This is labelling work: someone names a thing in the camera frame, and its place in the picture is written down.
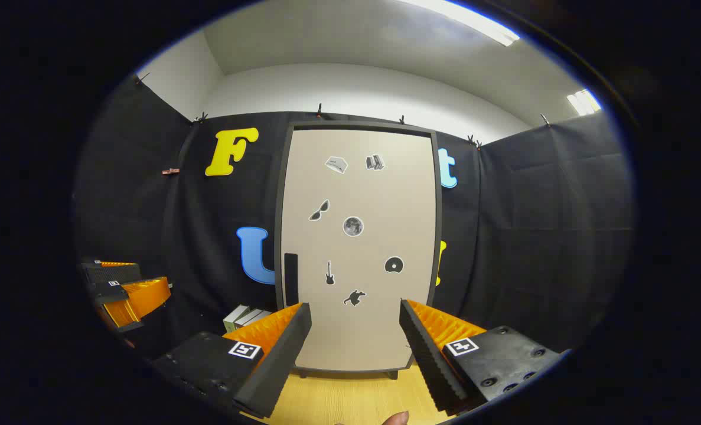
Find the dark grey cabinet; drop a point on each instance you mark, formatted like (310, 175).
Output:
(362, 126)

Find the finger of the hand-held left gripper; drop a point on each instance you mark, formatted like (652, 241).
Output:
(140, 298)
(114, 274)

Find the row of black cloth clips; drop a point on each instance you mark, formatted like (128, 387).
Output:
(200, 118)

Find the ceiling light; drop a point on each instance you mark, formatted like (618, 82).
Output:
(583, 102)

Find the black backdrop cloth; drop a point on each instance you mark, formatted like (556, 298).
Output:
(533, 236)

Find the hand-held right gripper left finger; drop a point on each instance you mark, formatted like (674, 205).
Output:
(279, 360)

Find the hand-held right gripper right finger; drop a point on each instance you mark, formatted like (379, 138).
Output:
(430, 360)

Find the dark brown book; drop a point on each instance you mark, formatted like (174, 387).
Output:
(248, 317)

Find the green book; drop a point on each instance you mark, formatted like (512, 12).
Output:
(232, 321)

